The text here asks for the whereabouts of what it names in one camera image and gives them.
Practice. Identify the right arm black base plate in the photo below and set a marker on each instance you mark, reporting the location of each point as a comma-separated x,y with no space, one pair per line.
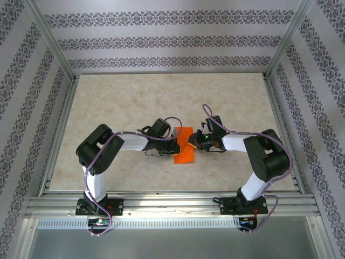
226,206

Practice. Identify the aluminium frame post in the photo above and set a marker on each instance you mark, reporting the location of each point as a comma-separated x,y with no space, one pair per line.
51,40
289,37

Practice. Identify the aluminium frame beam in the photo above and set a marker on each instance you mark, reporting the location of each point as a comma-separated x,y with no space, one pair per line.
23,240
320,237

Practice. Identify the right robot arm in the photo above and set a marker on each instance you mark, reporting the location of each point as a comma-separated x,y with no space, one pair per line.
234,143

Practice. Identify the grey metal panel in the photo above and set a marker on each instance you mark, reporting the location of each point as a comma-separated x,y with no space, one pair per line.
172,242

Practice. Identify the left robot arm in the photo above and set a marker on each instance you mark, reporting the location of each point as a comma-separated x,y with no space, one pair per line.
132,143

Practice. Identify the orange paper sheet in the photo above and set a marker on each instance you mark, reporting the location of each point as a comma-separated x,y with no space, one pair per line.
184,156

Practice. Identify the aluminium side rail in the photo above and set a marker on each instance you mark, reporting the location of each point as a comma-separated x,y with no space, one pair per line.
284,135
59,135

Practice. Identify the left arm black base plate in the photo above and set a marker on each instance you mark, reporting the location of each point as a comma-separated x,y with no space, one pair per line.
117,206

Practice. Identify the aluminium mounting rail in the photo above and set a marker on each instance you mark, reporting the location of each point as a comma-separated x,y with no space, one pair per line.
172,205

